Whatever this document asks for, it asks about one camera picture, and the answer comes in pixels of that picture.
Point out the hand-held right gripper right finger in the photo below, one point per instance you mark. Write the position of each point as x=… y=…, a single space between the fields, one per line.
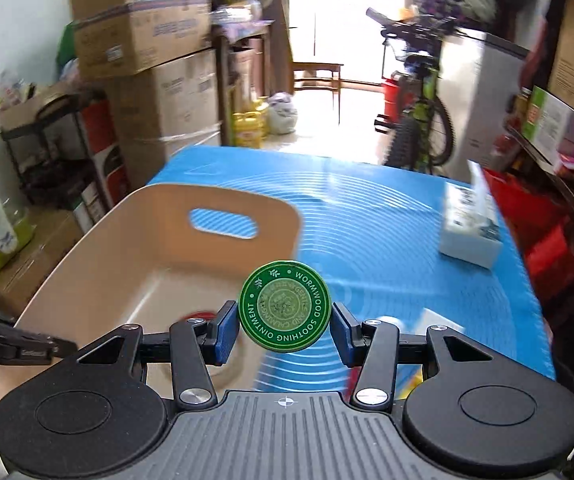
x=343 y=336

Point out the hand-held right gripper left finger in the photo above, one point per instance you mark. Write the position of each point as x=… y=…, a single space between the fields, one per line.
x=225 y=334

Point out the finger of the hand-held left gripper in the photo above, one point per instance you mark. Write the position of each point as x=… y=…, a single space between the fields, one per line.
x=22 y=342

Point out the clear tape roll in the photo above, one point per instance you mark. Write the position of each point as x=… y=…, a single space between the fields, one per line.
x=201 y=316

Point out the green round ointment tin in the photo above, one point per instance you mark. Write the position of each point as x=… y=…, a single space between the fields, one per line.
x=284 y=306

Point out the beige plastic bin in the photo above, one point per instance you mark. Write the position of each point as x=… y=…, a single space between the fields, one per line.
x=137 y=255

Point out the printed brown cardboard box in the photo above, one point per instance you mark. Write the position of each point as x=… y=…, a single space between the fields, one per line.
x=32 y=260

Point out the blue silicone mat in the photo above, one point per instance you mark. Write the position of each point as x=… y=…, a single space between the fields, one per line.
x=377 y=220

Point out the white tissue box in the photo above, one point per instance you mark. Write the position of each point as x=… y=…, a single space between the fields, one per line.
x=469 y=225

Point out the black metal rack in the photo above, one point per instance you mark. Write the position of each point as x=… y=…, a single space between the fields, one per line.
x=47 y=160

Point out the red and white box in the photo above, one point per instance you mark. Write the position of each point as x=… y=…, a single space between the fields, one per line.
x=109 y=155

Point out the yellow oil bottle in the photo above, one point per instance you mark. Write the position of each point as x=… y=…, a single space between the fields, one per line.
x=249 y=127

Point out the red plastic crate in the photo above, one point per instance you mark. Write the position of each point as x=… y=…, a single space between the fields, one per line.
x=537 y=230

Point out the white plastic bag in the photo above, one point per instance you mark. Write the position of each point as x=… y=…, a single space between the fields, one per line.
x=281 y=112

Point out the large plastic-wrapped cardboard box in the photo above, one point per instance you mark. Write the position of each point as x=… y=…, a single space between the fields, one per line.
x=167 y=110

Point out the wooden chair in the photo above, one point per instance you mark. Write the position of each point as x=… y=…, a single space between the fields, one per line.
x=317 y=77

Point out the white chest freezer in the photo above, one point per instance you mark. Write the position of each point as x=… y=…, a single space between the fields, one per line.
x=482 y=100

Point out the green and white box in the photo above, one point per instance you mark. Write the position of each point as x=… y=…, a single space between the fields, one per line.
x=549 y=115

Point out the open cardboard box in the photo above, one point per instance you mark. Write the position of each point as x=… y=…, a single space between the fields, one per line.
x=137 y=30

